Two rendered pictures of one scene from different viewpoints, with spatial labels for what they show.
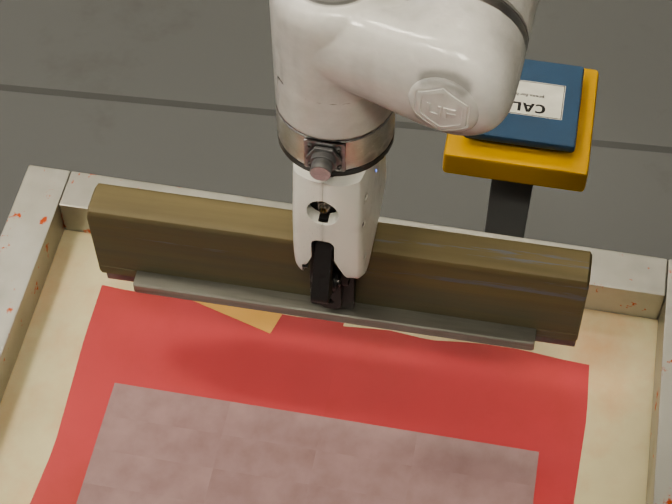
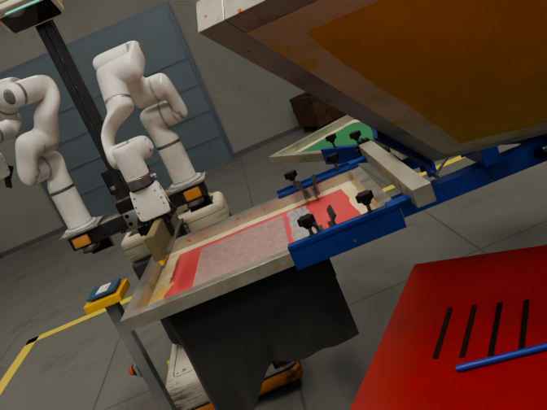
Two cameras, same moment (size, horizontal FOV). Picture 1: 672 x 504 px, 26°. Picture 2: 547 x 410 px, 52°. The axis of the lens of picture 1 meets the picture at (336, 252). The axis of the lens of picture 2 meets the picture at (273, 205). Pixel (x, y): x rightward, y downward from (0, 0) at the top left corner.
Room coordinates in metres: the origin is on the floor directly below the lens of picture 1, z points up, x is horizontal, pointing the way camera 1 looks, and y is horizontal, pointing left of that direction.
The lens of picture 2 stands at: (0.47, 1.70, 1.49)
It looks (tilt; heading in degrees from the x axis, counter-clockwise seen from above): 15 degrees down; 263
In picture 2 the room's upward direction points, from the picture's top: 23 degrees counter-clockwise
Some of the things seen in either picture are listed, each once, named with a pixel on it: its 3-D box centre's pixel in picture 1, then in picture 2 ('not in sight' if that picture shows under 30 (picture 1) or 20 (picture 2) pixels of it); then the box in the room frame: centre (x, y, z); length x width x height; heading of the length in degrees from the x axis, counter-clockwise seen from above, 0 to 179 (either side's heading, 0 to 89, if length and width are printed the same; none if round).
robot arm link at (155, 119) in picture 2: not in sight; (162, 124); (0.48, -0.46, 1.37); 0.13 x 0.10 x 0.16; 166
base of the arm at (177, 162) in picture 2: not in sight; (177, 163); (0.49, -0.48, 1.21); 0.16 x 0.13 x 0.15; 83
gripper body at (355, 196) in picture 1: (336, 172); (149, 199); (0.61, 0.00, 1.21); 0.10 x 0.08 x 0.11; 169
